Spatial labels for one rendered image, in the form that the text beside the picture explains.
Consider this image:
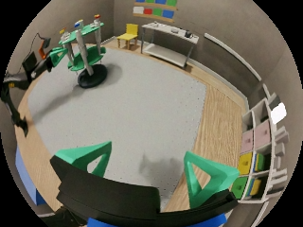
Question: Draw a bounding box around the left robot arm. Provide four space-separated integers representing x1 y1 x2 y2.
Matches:
0 38 51 138

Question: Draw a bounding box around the grey pipette with red button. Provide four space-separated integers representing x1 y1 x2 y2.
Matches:
91 16 101 55

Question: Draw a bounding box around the grey pipette with blue button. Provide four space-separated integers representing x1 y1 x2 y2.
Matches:
75 24 91 76

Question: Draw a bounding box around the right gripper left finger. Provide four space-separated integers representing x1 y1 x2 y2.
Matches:
54 141 112 178

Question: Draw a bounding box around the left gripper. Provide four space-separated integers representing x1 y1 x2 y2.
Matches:
37 43 68 74

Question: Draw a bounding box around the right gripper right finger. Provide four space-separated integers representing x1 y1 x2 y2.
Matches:
184 151 240 209

